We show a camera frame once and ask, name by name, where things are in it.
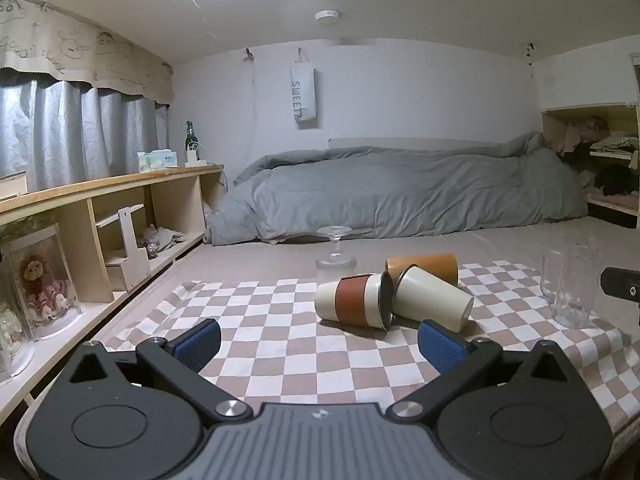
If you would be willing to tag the beige printed valance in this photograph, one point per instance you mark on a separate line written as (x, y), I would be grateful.
(75, 50)

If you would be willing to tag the clear glass tumbler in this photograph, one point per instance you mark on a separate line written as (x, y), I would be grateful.
(577, 285)
(549, 275)

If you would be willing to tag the crumpled grey cloth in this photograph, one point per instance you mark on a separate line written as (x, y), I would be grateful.
(162, 239)

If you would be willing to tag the cream cup with brown band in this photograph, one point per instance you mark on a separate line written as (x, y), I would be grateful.
(350, 301)

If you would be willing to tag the tissue pack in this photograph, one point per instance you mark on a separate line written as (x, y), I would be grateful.
(157, 160)

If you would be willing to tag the dark clothes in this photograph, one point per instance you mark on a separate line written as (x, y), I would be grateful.
(615, 180)

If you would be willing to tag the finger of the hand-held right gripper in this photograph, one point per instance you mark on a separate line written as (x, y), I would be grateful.
(620, 284)

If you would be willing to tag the green glass bottle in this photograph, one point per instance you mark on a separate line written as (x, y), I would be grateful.
(190, 137)

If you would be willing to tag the wooden caddy box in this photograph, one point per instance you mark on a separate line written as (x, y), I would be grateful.
(130, 255)

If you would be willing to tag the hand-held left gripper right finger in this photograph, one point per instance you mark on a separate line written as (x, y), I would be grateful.
(440, 347)

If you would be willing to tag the clear stemmed glass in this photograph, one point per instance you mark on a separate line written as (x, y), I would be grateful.
(336, 262)

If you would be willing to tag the wall hook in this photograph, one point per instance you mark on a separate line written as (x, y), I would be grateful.
(248, 54)
(529, 51)

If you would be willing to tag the wooden shelf unit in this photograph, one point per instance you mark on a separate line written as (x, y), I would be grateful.
(100, 187)

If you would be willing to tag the clear display case with doll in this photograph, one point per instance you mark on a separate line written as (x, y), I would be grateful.
(42, 282)

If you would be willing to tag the white charger block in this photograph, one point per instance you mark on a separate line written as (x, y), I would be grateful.
(192, 157)

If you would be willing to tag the white hanging fabric bag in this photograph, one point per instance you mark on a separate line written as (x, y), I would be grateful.
(303, 92)

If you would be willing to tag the white smoke detector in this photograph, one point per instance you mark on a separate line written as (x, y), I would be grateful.
(328, 15)

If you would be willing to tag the orange cup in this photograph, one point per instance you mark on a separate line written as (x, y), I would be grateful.
(430, 266)

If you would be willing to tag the wooden wardrobe shelf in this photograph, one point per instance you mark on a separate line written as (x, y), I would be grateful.
(615, 110)

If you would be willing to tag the plain cream cup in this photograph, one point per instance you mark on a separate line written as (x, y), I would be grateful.
(431, 301)

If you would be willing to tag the clear dome display case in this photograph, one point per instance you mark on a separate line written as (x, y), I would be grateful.
(10, 345)

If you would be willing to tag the folded light clothes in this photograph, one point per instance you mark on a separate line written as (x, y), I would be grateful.
(617, 142)

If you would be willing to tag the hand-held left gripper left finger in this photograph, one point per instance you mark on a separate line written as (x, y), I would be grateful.
(197, 344)

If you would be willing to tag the book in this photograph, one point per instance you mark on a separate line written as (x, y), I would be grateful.
(12, 185)

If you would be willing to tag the grey duvet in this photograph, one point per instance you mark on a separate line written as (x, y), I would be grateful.
(400, 190)

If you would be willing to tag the checkered cloth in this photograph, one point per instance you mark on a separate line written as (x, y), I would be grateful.
(260, 320)

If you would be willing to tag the grey curtain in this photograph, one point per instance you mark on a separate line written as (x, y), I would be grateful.
(75, 130)

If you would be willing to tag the pile of beige clothes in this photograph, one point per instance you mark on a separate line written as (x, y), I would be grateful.
(582, 132)

